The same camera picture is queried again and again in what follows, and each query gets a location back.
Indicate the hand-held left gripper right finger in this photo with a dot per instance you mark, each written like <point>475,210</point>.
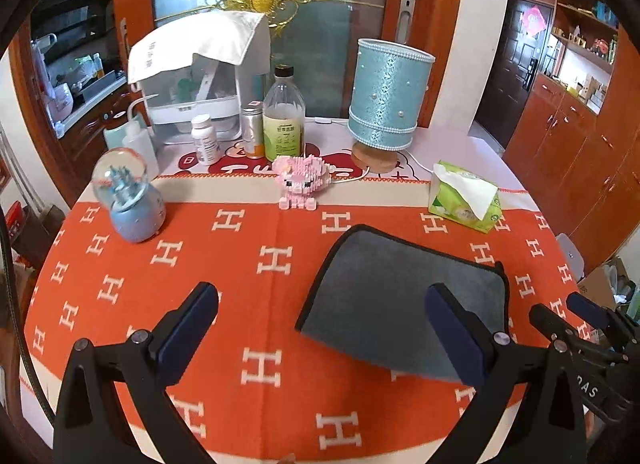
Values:
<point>457,334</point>

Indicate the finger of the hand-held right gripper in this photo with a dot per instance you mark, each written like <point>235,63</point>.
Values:
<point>587,306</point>
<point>555,326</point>

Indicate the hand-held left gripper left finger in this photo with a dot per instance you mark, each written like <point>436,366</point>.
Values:
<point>187,329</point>

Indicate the grey towel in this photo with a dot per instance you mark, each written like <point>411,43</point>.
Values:
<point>380,294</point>

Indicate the cardboard box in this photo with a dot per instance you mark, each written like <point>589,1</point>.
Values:
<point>597,286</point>

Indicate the grey chair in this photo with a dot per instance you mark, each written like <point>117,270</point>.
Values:
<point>567,254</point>

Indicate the orange patterned blanket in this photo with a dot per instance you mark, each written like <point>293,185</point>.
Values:
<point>200,244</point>

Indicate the blue snow globe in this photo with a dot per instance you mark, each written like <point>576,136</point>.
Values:
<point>132,209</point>

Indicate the green tissue pack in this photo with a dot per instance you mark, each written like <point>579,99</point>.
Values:
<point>450,201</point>

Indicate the wooden cabinet with shelves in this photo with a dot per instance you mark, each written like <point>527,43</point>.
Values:
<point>565,143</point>

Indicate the white red printed table cover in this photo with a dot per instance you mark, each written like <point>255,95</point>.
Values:
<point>450,148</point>

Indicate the white squeeze bottle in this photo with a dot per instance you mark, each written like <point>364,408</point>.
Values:
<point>141,148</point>

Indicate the pink block pig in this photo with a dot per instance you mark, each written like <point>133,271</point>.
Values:
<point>300,178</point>

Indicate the white pill bottle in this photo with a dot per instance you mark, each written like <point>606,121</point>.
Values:
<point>205,141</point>

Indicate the pale green container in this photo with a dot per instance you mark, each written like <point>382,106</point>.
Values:
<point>114,137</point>

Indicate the silver orange can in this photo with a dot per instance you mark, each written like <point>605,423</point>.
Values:
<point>252,128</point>

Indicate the white countertop appliance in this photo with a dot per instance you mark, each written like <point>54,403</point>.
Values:
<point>200,113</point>

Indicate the glass bottle yellow label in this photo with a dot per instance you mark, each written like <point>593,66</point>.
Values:
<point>283,128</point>

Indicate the dark brown door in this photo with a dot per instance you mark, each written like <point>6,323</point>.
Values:
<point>505,73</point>

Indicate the blue table lamp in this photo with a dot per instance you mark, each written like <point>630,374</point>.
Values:
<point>385,93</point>

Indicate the white cloth cover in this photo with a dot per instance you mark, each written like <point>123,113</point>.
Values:
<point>200,38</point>

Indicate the red door decoration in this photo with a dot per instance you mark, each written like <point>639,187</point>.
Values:
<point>533,20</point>

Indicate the wooden glass sliding door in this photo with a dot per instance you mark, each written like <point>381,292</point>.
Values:
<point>325,43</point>

